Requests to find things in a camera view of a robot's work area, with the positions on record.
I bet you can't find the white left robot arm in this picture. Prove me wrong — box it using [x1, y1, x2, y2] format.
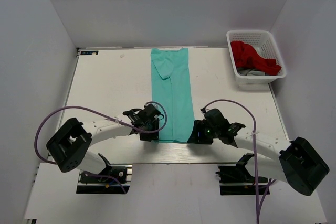
[46, 104, 164, 182]

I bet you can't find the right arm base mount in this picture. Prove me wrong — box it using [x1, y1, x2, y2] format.
[216, 165, 256, 196]

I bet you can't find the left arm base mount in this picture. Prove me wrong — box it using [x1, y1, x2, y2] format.
[76, 165, 132, 195]

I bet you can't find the white plastic basket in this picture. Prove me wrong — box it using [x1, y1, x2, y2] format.
[226, 30, 286, 86]

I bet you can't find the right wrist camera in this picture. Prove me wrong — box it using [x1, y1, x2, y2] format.
[204, 109, 230, 128]

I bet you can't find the teal t shirt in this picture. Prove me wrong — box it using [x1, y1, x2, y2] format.
[151, 48, 195, 144]

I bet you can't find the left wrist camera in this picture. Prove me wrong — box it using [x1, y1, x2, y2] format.
[143, 103, 161, 122]

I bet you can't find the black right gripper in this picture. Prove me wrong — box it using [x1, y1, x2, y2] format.
[188, 120, 221, 145]

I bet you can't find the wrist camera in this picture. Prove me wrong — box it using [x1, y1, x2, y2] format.
[143, 103, 161, 122]
[204, 109, 230, 128]

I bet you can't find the grey t shirt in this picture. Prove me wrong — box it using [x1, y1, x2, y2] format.
[237, 68, 268, 77]

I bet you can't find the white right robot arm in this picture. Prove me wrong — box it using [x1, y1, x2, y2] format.
[187, 120, 330, 196]

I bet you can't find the blue corner label sticker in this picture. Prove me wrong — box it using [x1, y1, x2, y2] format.
[80, 50, 99, 56]

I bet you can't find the red t shirt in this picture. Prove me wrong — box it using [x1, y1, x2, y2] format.
[230, 41, 282, 76]

